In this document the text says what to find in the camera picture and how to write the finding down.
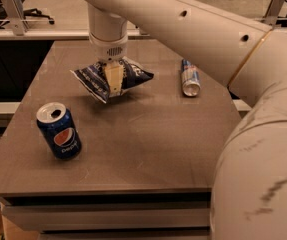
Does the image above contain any metal railing post left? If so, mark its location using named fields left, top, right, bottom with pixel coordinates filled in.
left=1, top=0, right=27, bottom=36

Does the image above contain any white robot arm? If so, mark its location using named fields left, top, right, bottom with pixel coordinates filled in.
left=85, top=0, right=287, bottom=240

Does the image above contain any red bull can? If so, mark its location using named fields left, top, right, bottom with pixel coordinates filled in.
left=181, top=59, right=201, bottom=97

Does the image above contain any metal railing post right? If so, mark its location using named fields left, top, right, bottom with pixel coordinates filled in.
left=262, top=0, right=285, bottom=27

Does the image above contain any metal railing post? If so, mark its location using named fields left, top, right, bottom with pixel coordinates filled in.
left=262, top=0, right=285, bottom=27
left=1, top=0, right=27, bottom=36

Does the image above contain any grey drawer cabinet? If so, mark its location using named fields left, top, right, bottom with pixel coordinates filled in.
left=1, top=192, right=211, bottom=234

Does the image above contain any blue chip bag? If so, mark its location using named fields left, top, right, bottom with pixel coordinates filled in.
left=73, top=57, right=154, bottom=103

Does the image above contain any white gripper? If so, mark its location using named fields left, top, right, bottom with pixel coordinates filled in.
left=90, top=33, right=128, bottom=96

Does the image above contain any blue pepsi can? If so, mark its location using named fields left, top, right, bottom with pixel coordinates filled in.
left=36, top=102, right=82, bottom=160

